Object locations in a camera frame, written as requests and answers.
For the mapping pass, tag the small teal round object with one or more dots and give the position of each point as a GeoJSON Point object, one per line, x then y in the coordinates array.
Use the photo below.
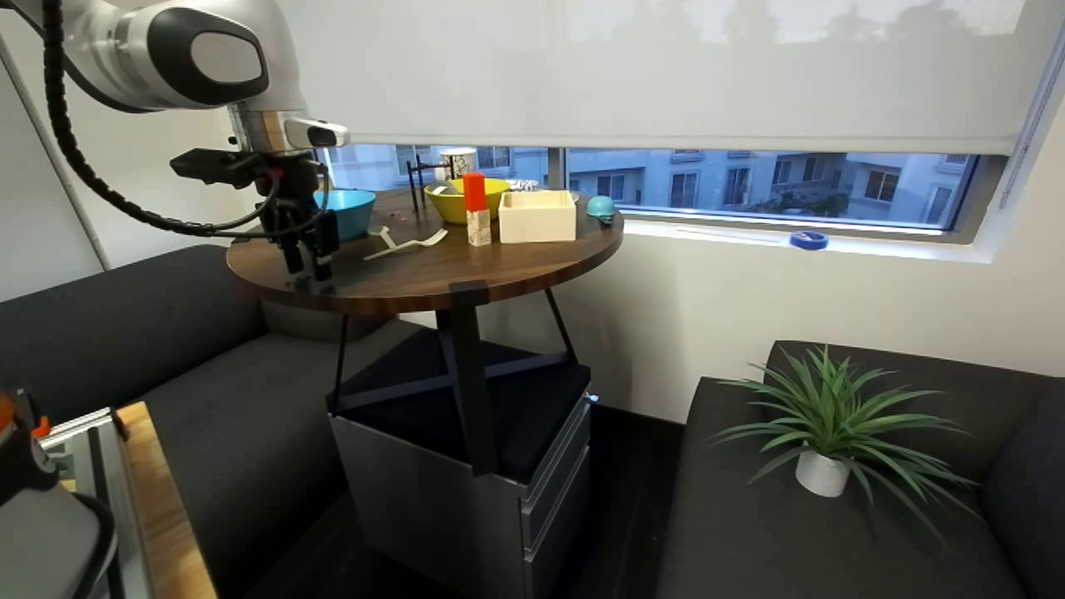
{"type": "Point", "coordinates": [599, 207]}

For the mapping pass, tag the black metal table frame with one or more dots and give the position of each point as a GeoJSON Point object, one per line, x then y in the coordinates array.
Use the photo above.
{"type": "Point", "coordinates": [466, 378]}

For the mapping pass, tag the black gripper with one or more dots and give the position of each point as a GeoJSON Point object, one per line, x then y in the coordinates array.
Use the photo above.
{"type": "Point", "coordinates": [290, 195]}

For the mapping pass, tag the orange and black device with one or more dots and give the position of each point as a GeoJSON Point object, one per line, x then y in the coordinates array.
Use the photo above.
{"type": "Point", "coordinates": [17, 452]}

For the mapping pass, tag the yellow bowl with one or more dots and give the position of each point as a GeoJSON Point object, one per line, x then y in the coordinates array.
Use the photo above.
{"type": "Point", "coordinates": [452, 203]}

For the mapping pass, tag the white plant pot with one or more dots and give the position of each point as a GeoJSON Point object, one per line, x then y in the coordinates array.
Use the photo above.
{"type": "Point", "coordinates": [822, 474]}

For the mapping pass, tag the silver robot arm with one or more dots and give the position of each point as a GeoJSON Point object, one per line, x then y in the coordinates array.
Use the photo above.
{"type": "Point", "coordinates": [122, 54]}

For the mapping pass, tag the thin black metal stand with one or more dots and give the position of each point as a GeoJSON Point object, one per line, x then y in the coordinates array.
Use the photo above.
{"type": "Point", "coordinates": [416, 195]}

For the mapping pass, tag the blue bowl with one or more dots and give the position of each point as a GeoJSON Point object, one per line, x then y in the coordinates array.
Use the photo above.
{"type": "Point", "coordinates": [353, 213]}

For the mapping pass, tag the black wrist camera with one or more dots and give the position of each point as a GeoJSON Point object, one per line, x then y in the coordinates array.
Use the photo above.
{"type": "Point", "coordinates": [217, 168]}

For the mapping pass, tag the glass window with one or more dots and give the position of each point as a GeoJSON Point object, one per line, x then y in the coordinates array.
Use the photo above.
{"type": "Point", "coordinates": [721, 185]}

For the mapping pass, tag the white plastic spoon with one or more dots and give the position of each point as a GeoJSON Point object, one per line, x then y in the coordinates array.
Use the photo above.
{"type": "Point", "coordinates": [428, 240]}

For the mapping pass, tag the cream rectangular box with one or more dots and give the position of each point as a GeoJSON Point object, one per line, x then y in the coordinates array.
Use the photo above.
{"type": "Point", "coordinates": [536, 218]}

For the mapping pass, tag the blue tape roll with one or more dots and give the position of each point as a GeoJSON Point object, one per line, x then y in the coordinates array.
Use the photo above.
{"type": "Point", "coordinates": [809, 240]}

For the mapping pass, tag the dark grey sofa with plant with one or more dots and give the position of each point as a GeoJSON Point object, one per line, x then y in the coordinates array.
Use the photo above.
{"type": "Point", "coordinates": [721, 532]}

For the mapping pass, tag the white roller blind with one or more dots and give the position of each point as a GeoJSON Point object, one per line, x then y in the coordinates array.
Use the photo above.
{"type": "Point", "coordinates": [667, 68]}

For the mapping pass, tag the red capped bottle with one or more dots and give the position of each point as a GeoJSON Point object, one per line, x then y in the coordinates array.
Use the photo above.
{"type": "Point", "coordinates": [475, 195]}

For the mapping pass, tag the green spiky plant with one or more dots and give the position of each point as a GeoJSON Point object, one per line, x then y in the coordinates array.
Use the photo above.
{"type": "Point", "coordinates": [834, 409]}

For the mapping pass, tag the white plastic fork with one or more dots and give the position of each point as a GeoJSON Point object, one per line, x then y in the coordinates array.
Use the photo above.
{"type": "Point", "coordinates": [387, 236]}

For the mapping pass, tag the grey metal cabinet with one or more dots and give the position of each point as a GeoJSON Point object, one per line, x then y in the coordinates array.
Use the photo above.
{"type": "Point", "coordinates": [444, 501]}

